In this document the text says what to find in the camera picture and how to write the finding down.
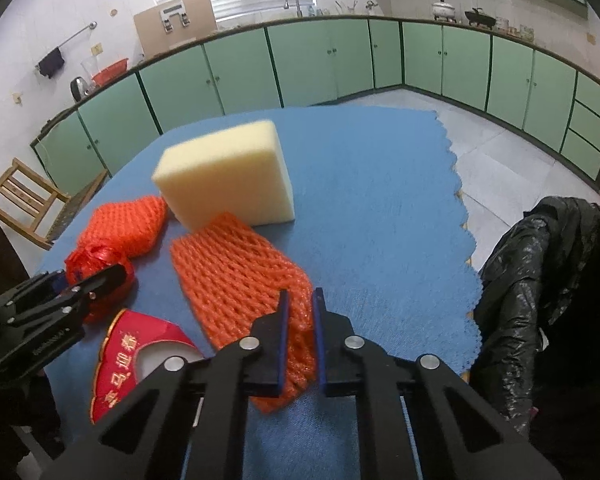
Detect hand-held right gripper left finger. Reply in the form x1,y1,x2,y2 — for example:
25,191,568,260
40,289,292,480

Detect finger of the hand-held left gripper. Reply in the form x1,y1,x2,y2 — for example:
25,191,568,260
0,269,68,313
10,262,135,328

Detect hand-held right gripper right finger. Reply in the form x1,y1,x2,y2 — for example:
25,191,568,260
312,287,563,480

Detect red plastic bag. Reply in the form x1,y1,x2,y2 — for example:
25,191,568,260
64,244,136,325

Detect orange foam net sleeve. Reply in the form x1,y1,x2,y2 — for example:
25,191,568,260
170,212,317,413
77,196,170,261

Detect red paper cup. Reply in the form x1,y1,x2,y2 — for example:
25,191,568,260
90,309,206,426

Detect pale yellow sponge block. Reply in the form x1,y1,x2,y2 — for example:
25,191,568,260
151,120,297,231

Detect bin with black bag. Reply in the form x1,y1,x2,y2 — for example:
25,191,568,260
470,196,600,480

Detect wooden chair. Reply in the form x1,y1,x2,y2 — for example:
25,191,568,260
0,157,111,251

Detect blue scalloped table cloth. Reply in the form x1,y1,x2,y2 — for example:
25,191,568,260
40,105,483,480

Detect red plastic basin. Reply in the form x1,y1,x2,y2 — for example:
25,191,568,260
91,59,130,88

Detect dark hanging towel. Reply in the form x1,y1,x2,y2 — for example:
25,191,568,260
37,47,66,80

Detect tan wooden board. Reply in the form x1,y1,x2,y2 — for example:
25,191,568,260
132,0,217,61

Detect green base cabinets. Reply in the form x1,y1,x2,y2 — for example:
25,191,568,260
30,14,600,193

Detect white device on board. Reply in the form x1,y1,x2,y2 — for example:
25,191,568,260
160,2,191,33

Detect black wok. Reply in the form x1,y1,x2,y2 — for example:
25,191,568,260
464,7,496,28

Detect group of glass jars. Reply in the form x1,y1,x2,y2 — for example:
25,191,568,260
495,16,536,41

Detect steel towel rail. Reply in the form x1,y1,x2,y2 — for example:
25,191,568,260
35,21,98,73

